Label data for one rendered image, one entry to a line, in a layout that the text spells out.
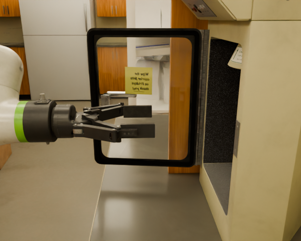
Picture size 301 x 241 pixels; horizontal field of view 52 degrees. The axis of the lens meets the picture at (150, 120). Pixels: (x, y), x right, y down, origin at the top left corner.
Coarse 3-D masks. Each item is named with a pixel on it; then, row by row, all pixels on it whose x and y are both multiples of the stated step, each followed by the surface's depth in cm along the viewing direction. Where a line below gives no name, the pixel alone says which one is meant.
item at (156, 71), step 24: (96, 48) 83; (120, 48) 83; (144, 48) 82; (168, 48) 82; (120, 72) 85; (144, 72) 84; (168, 72) 84; (120, 96) 87; (144, 96) 86; (168, 96) 86; (120, 120) 89; (144, 120) 88; (168, 120) 88; (120, 144) 91; (144, 144) 91; (168, 144) 90
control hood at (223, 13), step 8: (208, 0) 54; (216, 0) 49; (224, 0) 48; (232, 0) 48; (240, 0) 48; (248, 0) 49; (216, 8) 54; (224, 8) 49; (232, 8) 49; (240, 8) 49; (248, 8) 49; (224, 16) 54; (232, 16) 49; (240, 16) 49; (248, 16) 49
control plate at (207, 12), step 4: (184, 0) 74; (188, 0) 69; (192, 0) 66; (196, 0) 62; (200, 0) 59; (188, 4) 73; (192, 4) 69; (196, 4) 65; (200, 4) 62; (204, 4) 59; (204, 8) 61; (208, 8) 58; (196, 12) 73; (204, 12) 65; (208, 12) 62; (212, 12) 59; (200, 16) 73; (204, 16) 68; (208, 16) 65; (212, 16) 61; (216, 16) 59
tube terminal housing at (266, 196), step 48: (288, 0) 49; (288, 48) 51; (240, 96) 55; (288, 96) 54; (240, 144) 56; (288, 144) 57; (240, 192) 60; (288, 192) 60; (240, 240) 63; (288, 240) 67
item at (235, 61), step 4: (240, 44) 64; (236, 48) 65; (240, 48) 63; (236, 52) 64; (240, 52) 63; (232, 56) 66; (236, 56) 64; (240, 56) 63; (232, 60) 65; (236, 60) 63; (240, 60) 62; (228, 64) 67; (232, 64) 64; (236, 64) 63; (240, 64) 62; (236, 68) 63; (240, 68) 62
